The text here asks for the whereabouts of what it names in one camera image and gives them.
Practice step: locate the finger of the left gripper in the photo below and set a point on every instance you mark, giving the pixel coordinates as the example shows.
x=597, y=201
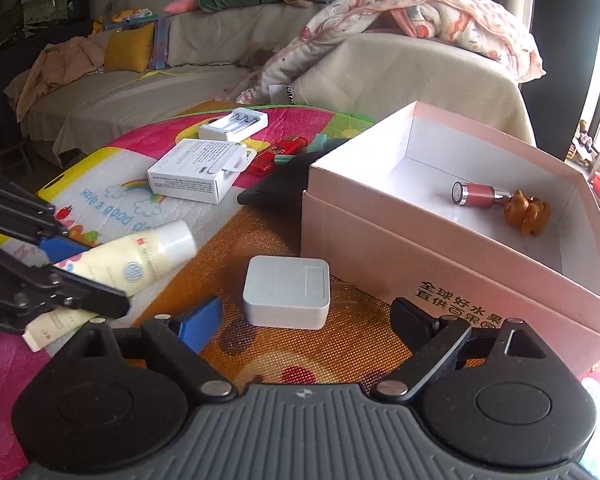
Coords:
x=27, y=292
x=25, y=217

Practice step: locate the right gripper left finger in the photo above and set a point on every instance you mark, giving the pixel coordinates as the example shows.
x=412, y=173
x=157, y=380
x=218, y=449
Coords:
x=171, y=347

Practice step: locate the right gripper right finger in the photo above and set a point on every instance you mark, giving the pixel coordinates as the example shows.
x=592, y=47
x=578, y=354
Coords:
x=435, y=344

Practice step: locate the cream lotion tube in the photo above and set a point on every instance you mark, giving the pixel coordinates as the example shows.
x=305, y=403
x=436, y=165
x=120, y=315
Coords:
x=130, y=264

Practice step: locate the white USB wall charger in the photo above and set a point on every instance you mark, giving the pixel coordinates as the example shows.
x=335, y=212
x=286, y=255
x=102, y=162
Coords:
x=287, y=292

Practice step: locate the pink lipstick tube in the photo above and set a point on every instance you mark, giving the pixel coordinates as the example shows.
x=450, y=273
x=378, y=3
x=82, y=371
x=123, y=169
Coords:
x=475, y=195

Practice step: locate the brown animal figurine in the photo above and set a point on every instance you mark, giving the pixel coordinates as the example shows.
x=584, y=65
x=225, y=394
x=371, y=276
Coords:
x=528, y=214

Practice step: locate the white battery charger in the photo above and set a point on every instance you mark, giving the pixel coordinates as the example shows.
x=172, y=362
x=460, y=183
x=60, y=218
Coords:
x=235, y=127

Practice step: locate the pink cardboard box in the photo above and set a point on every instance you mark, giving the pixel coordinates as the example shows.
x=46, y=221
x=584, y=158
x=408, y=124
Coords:
x=379, y=211

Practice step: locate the beige covered sofa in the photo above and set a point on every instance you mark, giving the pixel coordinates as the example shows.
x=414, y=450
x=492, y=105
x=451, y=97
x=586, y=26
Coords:
x=373, y=74

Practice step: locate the white product box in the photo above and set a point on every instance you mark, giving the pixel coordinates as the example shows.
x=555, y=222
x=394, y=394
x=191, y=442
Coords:
x=199, y=170

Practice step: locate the black cloth pouch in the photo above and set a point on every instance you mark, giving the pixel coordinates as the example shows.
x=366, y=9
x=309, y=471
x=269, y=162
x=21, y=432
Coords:
x=283, y=189

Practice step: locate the red small item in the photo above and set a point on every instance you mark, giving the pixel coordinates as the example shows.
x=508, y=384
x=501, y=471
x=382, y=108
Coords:
x=279, y=153

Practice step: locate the yellow cushion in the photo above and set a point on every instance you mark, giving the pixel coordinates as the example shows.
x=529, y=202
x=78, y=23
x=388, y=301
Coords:
x=130, y=50

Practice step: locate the teal green toy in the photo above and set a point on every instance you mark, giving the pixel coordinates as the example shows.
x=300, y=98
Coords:
x=320, y=143

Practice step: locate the pink floral blanket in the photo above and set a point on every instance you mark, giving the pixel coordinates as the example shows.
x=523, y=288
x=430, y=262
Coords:
x=480, y=26

